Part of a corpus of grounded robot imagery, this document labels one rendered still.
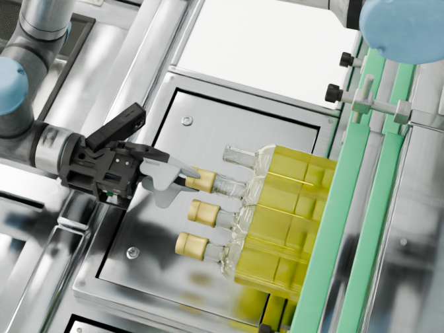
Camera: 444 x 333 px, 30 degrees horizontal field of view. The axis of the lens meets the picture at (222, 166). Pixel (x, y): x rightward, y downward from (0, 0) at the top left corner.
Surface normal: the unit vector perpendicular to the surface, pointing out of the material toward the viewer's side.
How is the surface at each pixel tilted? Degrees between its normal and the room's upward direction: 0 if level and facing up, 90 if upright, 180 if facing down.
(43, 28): 110
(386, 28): 98
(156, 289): 90
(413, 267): 90
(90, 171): 90
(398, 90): 90
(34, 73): 150
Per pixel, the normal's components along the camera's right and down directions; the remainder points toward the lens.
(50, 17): 0.07, 0.88
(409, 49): -0.15, 0.80
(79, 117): 0.04, -0.52
